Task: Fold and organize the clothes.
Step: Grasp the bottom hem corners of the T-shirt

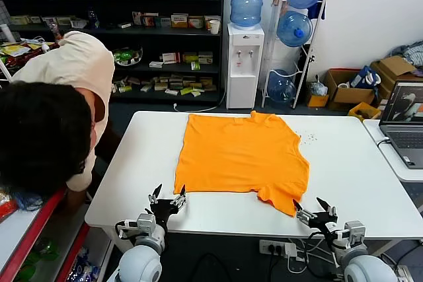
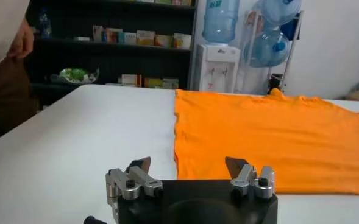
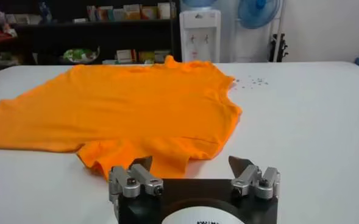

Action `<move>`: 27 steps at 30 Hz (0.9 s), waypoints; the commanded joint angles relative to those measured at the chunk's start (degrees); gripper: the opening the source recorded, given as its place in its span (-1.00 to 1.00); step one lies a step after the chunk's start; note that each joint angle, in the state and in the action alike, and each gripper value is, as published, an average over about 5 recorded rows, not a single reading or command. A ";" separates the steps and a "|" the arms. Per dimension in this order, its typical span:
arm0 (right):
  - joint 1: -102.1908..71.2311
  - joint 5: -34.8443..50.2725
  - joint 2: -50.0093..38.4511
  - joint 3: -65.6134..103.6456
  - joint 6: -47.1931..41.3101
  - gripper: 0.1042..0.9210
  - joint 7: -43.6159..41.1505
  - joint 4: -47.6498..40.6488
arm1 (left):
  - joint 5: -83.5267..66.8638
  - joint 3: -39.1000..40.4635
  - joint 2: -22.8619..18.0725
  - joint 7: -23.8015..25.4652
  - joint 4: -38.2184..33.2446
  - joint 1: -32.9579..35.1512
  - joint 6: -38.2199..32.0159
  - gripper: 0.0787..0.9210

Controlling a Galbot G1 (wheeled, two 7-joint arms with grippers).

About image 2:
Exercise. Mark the white metal jug rack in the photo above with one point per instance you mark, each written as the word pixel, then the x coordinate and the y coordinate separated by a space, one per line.
pixel 295 39

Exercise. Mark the black stand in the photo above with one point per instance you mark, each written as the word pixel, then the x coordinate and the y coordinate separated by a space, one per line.
pixel 276 83

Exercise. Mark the dark blue bottle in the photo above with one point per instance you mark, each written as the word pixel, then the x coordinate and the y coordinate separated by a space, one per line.
pixel 45 23

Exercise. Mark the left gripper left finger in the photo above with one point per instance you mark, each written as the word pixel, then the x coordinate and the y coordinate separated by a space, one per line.
pixel 142 179

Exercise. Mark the white green medicine box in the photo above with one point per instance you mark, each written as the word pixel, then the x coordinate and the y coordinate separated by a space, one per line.
pixel 170 83

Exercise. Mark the white paper cup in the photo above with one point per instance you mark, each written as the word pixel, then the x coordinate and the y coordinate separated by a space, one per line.
pixel 183 41

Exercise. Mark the orange t-shirt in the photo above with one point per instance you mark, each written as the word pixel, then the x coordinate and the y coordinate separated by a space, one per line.
pixel 273 143

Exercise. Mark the white water dispenser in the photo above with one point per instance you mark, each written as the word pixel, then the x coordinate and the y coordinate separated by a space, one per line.
pixel 217 68

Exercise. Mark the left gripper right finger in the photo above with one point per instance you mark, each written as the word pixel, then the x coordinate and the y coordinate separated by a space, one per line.
pixel 246 176

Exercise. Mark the white red medicine box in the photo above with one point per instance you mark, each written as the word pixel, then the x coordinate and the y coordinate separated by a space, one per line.
pixel 130 80

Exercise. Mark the white orange medicine box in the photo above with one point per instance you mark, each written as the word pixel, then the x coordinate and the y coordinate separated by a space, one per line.
pixel 113 35

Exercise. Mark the tall white red box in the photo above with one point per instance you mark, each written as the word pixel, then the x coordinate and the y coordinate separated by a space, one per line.
pixel 97 33

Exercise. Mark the silver bowl with green packets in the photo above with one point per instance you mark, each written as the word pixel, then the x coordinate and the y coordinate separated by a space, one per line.
pixel 77 75

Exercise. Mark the blue water jug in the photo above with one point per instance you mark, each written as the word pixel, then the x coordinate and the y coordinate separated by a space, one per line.
pixel 281 12
pixel 266 50
pixel 220 21

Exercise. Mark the black shelf unit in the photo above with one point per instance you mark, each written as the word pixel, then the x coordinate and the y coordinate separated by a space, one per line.
pixel 115 61

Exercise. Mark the bare person hand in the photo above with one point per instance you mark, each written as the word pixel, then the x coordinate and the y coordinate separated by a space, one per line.
pixel 22 42

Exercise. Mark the flat white medicine box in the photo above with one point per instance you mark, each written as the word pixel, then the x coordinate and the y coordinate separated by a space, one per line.
pixel 81 39

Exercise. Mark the white blue medicine box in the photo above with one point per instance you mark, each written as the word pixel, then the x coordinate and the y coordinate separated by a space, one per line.
pixel 129 38

